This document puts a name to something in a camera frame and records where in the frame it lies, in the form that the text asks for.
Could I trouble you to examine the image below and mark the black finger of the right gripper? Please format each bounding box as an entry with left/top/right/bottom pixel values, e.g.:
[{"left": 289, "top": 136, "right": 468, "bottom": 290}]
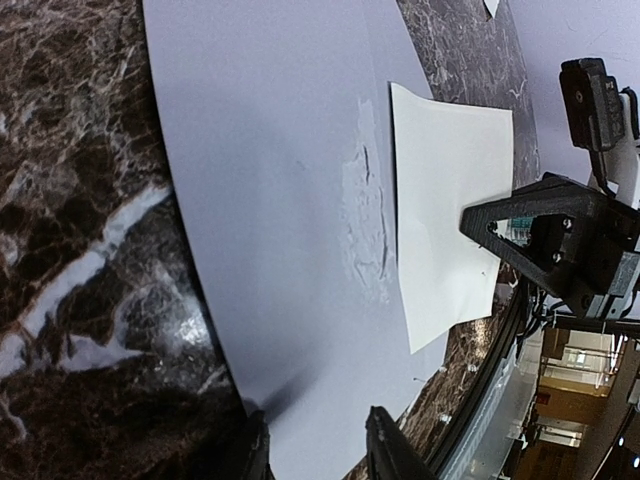
[{"left": 460, "top": 173, "right": 611, "bottom": 316}]

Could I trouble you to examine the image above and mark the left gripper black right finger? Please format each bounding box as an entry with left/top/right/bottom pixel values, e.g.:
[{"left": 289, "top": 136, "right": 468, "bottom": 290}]
[{"left": 365, "top": 406, "right": 437, "bottom": 480}]

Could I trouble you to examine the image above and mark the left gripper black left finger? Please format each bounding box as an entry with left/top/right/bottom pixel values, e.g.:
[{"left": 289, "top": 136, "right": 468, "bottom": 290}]
[{"left": 219, "top": 410, "right": 272, "bottom": 480}]

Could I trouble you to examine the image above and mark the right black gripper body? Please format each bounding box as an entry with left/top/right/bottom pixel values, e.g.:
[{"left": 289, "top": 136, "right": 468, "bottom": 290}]
[{"left": 565, "top": 198, "right": 639, "bottom": 320}]

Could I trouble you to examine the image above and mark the beige letter paper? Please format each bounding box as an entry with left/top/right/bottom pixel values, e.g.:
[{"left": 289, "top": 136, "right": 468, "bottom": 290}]
[{"left": 391, "top": 83, "right": 514, "bottom": 353}]

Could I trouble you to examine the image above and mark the grey envelope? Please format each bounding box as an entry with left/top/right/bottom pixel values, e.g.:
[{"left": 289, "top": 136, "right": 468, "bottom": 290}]
[{"left": 143, "top": 1, "right": 447, "bottom": 479}]

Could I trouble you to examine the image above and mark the black front rail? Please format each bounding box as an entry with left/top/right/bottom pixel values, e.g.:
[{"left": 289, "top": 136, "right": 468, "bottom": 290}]
[{"left": 426, "top": 280, "right": 529, "bottom": 479}]

